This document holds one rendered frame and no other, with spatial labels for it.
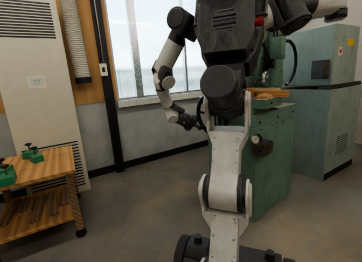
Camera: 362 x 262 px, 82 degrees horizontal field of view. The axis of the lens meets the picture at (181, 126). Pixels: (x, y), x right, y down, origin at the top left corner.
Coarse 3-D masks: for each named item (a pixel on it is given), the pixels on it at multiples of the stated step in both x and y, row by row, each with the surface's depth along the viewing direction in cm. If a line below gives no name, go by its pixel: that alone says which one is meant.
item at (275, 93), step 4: (256, 92) 146; (260, 92) 144; (264, 92) 142; (268, 92) 139; (272, 92) 137; (276, 92) 135; (280, 92) 133; (284, 92) 131; (288, 92) 130; (276, 96) 136; (280, 96) 134; (284, 96) 132; (288, 96) 131
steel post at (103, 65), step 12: (96, 0) 209; (96, 12) 209; (96, 24) 212; (96, 36) 214; (108, 60) 224; (108, 72) 226; (108, 84) 228; (108, 96) 230; (108, 108) 232; (108, 120) 237; (120, 144) 246; (120, 156) 248; (120, 168) 250
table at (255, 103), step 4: (200, 96) 172; (252, 100) 133; (256, 100) 130; (260, 100) 128; (264, 100) 126; (268, 100) 128; (272, 100) 131; (276, 100) 135; (280, 100) 138; (252, 104) 133; (256, 104) 131; (260, 104) 129; (264, 104) 127; (268, 104) 129; (272, 104) 132; (276, 104) 135; (280, 104) 138; (256, 108) 132; (260, 108) 129; (264, 108) 127
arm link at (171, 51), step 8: (168, 40) 98; (168, 48) 98; (176, 48) 98; (160, 56) 101; (168, 56) 99; (176, 56) 101; (160, 64) 101; (168, 64) 101; (152, 72) 110; (160, 72) 102; (168, 72) 102; (160, 80) 103; (168, 80) 104; (168, 88) 107
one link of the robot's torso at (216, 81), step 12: (204, 72) 65; (216, 72) 64; (228, 72) 62; (240, 72) 66; (204, 84) 64; (216, 84) 63; (228, 84) 61; (240, 84) 66; (216, 96) 62; (228, 96) 63; (240, 96) 72; (216, 108) 74; (228, 108) 72
